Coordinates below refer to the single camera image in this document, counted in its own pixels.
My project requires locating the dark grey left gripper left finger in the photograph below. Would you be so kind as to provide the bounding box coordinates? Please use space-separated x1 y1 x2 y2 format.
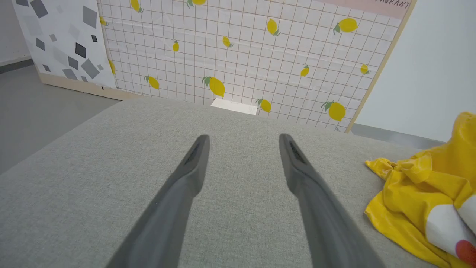
106 134 211 268

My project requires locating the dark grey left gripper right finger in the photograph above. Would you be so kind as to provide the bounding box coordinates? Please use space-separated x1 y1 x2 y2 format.
279 133 386 268

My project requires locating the yellow printed t-shirt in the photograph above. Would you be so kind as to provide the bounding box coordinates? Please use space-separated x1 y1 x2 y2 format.
364 112 476 268

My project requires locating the small white flat box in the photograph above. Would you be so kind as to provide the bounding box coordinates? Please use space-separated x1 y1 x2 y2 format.
211 98 258 115

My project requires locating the lemon print grid backdrop panel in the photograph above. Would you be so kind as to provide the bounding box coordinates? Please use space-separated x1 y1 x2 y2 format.
97 0 417 133

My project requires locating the grey terrazzo pattern backdrop panel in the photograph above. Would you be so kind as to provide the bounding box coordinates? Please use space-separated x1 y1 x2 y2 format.
11 0 142 101

